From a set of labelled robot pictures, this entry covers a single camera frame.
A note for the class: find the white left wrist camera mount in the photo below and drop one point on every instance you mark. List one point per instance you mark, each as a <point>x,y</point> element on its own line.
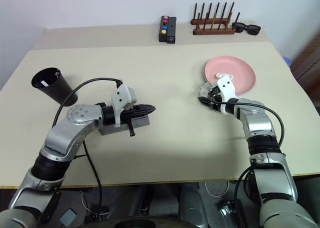
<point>120,98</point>

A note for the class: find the black sunglasses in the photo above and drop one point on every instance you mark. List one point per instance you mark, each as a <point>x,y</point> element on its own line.
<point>253,30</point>

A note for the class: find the grey glasses case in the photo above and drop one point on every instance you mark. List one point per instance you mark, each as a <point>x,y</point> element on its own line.
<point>110,130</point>

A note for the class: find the wooden peg rack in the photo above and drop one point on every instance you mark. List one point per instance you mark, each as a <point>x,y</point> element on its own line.
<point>212,32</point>

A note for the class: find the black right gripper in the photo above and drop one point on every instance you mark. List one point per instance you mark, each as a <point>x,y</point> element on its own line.
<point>216,98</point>

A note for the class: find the plain black box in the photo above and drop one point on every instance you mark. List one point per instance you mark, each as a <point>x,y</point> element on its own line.
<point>172,30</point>

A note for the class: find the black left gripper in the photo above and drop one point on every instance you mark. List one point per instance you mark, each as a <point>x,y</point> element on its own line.
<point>127,115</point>

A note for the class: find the white tissue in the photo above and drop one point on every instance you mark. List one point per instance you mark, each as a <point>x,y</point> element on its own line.
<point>206,88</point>
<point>221,75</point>

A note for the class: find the small grey box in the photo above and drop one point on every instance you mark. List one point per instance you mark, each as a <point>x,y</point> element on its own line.
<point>68,217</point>

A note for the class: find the pink plastic plate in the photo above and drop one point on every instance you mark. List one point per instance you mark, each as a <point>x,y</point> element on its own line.
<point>232,65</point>

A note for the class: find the black plastic cup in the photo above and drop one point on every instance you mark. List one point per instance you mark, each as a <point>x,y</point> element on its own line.
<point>60,93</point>

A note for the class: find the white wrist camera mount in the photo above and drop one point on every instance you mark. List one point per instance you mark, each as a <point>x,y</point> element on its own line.
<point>226,88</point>
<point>120,98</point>

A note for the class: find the small blue object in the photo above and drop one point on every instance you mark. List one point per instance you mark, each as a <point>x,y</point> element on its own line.
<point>288,61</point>

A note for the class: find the dark slatted furniture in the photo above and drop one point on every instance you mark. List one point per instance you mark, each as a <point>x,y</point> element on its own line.
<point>310,63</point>

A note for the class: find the black box with coloured buttons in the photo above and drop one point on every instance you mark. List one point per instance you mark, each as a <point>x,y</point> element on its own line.
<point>162,36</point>

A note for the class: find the small shiny metal part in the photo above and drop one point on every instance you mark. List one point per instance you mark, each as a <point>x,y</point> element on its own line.
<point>227,208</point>

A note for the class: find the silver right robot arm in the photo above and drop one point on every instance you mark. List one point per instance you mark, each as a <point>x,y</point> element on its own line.
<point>260,123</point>

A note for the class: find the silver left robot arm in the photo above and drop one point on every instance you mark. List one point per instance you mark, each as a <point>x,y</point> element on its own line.
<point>80,115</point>

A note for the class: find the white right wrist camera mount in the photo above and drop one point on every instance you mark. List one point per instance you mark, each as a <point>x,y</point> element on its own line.
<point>226,88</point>

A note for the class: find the wide dark rounded shape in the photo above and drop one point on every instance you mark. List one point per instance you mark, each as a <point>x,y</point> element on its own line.
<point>147,223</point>

